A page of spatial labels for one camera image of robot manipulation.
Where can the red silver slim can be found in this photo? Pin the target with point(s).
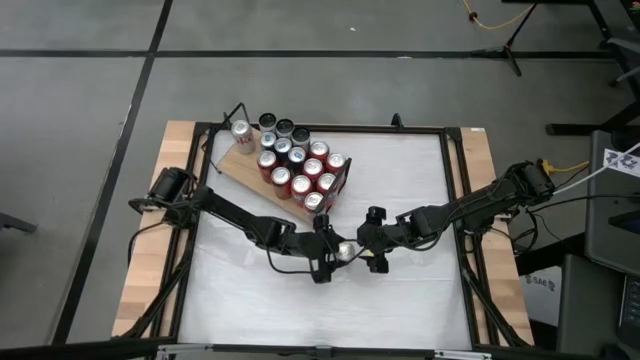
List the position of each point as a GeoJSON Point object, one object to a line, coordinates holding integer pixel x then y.
{"type": "Point", "coordinates": [242, 131]}

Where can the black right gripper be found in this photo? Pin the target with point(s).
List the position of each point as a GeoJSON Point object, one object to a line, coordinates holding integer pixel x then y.
{"type": "Point", "coordinates": [382, 235]}

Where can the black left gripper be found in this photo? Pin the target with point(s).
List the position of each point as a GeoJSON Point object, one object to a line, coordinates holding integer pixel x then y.
{"type": "Point", "coordinates": [320, 250]}

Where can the grey cabinet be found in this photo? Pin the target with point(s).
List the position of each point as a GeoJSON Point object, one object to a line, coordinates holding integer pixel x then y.
{"type": "Point", "coordinates": [607, 225]}

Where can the red soda can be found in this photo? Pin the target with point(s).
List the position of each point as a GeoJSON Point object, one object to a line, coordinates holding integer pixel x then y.
{"type": "Point", "coordinates": [301, 184]}

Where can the grey box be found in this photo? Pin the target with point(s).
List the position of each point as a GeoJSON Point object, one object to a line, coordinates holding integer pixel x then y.
{"type": "Point", "coordinates": [590, 310]}

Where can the white paper label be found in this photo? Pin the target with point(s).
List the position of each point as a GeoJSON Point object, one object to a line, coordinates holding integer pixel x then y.
{"type": "Point", "coordinates": [622, 162]}

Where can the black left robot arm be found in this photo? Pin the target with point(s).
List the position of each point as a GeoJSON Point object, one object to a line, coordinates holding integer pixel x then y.
{"type": "Point", "coordinates": [225, 210]}

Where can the red Fanta can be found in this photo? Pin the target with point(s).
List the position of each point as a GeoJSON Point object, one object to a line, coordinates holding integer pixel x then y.
{"type": "Point", "coordinates": [326, 181]}
{"type": "Point", "coordinates": [319, 150]}
{"type": "Point", "coordinates": [312, 167]}
{"type": "Point", "coordinates": [335, 161]}
{"type": "Point", "coordinates": [313, 200]}

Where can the white labelled box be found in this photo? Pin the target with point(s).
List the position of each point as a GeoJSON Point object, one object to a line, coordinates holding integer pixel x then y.
{"type": "Point", "coordinates": [542, 297]}

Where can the black desk frame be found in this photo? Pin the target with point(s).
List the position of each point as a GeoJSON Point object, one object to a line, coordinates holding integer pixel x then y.
{"type": "Point", "coordinates": [575, 129]}

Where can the black tripod stand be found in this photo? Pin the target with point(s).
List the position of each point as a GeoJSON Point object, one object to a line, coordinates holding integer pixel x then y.
{"type": "Point", "coordinates": [507, 49]}

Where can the silver Diet Coke can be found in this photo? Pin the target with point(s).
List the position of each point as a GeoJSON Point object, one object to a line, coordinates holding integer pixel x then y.
{"type": "Point", "coordinates": [346, 251]}

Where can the red Coca-Cola can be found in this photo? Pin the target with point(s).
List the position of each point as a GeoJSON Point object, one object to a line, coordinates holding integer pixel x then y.
{"type": "Point", "coordinates": [266, 161]}
{"type": "Point", "coordinates": [281, 176]}

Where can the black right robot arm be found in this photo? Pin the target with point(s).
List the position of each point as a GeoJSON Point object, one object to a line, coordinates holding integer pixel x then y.
{"type": "Point", "coordinates": [480, 200]}

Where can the silver aluminium bar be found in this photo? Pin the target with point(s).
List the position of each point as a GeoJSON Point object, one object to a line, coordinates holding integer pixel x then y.
{"type": "Point", "coordinates": [185, 348]}

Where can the dark chair base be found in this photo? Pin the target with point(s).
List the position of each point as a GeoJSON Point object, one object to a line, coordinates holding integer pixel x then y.
{"type": "Point", "coordinates": [15, 222]}

